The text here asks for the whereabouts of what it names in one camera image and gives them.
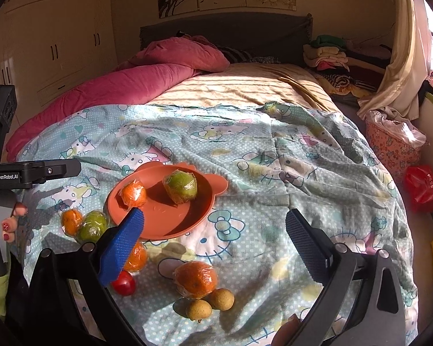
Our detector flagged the small red fruit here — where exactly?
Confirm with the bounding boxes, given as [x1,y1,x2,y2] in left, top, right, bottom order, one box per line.
[110,270,136,296]

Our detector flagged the pink pillow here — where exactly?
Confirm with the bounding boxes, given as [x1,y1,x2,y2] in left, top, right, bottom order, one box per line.
[124,35,231,73]

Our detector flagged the person's left hand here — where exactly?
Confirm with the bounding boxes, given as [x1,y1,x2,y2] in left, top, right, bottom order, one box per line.
[1,202,29,244]

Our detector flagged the dark grey headboard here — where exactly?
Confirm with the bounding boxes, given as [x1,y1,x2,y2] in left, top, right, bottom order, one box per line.
[139,14,314,66]

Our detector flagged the striped beige bed sheet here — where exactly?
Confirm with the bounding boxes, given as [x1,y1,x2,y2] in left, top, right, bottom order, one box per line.
[148,62,341,114]

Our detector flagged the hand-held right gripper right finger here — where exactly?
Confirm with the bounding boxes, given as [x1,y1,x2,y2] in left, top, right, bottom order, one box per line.
[285,208,409,346]

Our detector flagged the dark striped pillow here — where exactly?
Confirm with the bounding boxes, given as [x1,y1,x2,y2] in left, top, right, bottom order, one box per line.
[216,45,254,64]

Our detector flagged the plastic-wrapped green orange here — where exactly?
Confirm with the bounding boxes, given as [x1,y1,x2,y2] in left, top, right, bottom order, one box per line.
[76,210,109,244]
[162,170,198,204]

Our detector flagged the brown longan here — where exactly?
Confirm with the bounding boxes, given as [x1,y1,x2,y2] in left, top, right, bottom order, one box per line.
[206,287,235,311]
[185,299,213,321]

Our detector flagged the cream wardrobe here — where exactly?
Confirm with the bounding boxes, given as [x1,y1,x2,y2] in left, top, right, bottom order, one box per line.
[0,0,119,108]

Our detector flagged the cartoon cat printed blanket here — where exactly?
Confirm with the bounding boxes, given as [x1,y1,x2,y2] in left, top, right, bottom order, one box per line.
[7,101,419,346]

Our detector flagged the large plastic-wrapped orange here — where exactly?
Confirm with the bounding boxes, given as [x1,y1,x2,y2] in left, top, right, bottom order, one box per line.
[172,260,218,300]

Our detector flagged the dark folded blankets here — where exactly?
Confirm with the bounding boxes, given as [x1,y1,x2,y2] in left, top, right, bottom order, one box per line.
[312,44,395,99]

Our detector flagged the pink quilt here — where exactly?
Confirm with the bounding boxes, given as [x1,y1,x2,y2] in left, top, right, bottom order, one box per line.
[5,62,203,162]

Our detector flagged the cream curtain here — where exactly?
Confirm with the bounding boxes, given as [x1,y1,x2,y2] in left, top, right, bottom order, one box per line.
[357,0,425,120]

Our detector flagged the orange bear-shaped plate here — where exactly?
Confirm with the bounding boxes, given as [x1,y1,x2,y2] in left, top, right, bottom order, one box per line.
[106,161,229,240]

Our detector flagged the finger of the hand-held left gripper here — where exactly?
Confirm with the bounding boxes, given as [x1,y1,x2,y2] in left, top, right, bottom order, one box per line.
[28,159,82,189]

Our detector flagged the white and pink clothes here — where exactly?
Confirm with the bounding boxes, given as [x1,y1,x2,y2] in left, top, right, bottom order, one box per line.
[366,107,427,148]

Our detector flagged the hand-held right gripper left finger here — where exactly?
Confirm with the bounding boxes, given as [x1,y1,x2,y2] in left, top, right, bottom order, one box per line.
[23,208,147,346]

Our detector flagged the red plastic bag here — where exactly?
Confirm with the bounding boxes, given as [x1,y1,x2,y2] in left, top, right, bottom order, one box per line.
[403,165,433,214]

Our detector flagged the pile of folded clothes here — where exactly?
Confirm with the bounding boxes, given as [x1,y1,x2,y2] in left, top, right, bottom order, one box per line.
[303,35,349,72]

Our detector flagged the pink floral laundry basket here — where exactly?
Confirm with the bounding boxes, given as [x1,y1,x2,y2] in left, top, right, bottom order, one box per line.
[364,119,423,180]

